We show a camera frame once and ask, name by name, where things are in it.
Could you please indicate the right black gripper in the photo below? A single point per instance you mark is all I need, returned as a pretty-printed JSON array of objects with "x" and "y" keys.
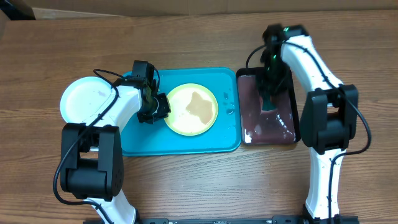
[{"x": 267, "y": 86}]

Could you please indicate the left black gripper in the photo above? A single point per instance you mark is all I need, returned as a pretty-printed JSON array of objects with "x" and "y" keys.
[{"x": 165, "y": 109}]

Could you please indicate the yellow plate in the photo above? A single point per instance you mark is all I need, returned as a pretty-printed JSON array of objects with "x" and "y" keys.
[{"x": 193, "y": 109}]

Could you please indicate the light blue plate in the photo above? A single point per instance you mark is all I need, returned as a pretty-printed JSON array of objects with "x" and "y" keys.
[{"x": 85, "y": 99}]

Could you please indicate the green sponge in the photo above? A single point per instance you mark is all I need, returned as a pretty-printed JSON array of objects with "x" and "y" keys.
[{"x": 267, "y": 104}]

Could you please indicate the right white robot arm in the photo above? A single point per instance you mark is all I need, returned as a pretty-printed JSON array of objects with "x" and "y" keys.
[{"x": 328, "y": 120}]

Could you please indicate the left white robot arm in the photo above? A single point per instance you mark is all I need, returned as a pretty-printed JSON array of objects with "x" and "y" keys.
[{"x": 91, "y": 169}]

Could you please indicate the teal plastic tray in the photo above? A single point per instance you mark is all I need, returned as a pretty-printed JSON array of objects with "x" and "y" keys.
[{"x": 142, "y": 139}]

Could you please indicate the black tray with dirty water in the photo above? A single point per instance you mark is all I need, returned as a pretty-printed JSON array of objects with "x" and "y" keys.
[{"x": 276, "y": 127}]

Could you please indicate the cardboard sheet at back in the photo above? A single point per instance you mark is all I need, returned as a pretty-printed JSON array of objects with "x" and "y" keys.
[{"x": 24, "y": 9}]

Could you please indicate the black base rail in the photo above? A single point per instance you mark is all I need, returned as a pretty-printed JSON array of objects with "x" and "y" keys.
[{"x": 274, "y": 220}]

